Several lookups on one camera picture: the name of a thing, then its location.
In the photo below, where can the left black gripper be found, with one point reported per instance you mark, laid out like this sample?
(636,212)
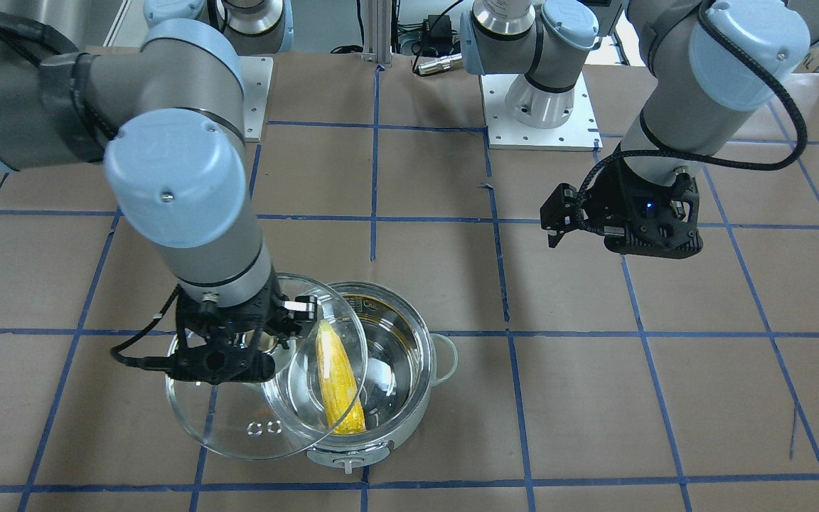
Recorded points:
(613,192)

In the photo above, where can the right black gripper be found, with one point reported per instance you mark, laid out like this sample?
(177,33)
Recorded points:
(280,332)

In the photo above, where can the glass pot lid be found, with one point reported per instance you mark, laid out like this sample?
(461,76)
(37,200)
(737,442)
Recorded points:
(235,419)

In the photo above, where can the yellow corn cob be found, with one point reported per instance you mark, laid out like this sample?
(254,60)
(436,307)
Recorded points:
(337,380)

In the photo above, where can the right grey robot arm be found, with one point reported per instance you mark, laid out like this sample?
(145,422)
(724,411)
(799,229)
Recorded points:
(167,125)

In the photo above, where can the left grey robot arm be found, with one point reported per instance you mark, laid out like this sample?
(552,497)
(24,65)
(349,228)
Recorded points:
(713,63)

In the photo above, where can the pale green steel pot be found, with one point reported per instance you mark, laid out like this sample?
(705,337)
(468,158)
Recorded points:
(399,366)

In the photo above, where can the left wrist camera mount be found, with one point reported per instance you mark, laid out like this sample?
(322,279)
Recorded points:
(658,221)

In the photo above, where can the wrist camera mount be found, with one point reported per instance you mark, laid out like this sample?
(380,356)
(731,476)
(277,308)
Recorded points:
(210,349)
(658,221)

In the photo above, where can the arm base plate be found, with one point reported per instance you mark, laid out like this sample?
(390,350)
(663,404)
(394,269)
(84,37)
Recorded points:
(256,74)
(521,117)

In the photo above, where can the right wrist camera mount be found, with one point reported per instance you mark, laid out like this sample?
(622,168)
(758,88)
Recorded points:
(210,349)

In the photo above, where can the aluminium frame post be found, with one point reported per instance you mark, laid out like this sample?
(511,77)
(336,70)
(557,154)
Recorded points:
(377,27)

